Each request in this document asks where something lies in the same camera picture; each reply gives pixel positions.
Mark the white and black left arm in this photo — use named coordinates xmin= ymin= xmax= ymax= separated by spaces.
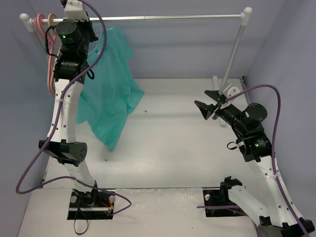
xmin=39 ymin=19 xmax=99 ymax=207

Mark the black cable loop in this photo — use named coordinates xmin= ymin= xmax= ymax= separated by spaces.
xmin=75 ymin=218 xmax=89 ymax=235

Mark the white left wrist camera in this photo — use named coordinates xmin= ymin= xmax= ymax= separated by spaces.
xmin=60 ymin=0 xmax=89 ymax=22

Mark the teal t shirt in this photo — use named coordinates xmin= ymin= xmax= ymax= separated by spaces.
xmin=76 ymin=27 xmax=144 ymax=151

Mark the tan wooden hanger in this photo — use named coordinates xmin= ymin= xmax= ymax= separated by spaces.
xmin=47 ymin=13 xmax=58 ymax=96

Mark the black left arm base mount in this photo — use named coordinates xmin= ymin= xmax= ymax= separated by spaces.
xmin=67 ymin=189 xmax=114 ymax=221

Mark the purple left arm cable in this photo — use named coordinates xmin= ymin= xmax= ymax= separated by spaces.
xmin=16 ymin=0 xmax=132 ymax=215

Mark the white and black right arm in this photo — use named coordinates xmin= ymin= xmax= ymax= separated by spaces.
xmin=195 ymin=89 xmax=315 ymax=237

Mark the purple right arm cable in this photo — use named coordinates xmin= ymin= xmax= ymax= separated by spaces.
xmin=197 ymin=84 xmax=316 ymax=237

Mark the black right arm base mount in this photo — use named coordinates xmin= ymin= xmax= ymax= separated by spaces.
xmin=203 ymin=176 xmax=246 ymax=217

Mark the silver clothes rack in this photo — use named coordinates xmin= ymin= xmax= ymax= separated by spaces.
xmin=19 ymin=7 xmax=253 ymax=99

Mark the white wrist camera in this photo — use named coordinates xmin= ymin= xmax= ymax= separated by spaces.
xmin=60 ymin=0 xmax=89 ymax=22
xmin=218 ymin=83 xmax=240 ymax=110

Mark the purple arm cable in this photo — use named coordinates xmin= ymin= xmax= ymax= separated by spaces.
xmin=197 ymin=84 xmax=316 ymax=237
xmin=16 ymin=0 xmax=132 ymax=215

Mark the pink plastic hanger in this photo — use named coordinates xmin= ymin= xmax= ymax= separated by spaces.
xmin=34 ymin=13 xmax=55 ymax=97

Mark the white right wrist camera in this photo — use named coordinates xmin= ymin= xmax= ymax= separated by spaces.
xmin=218 ymin=83 xmax=240 ymax=110

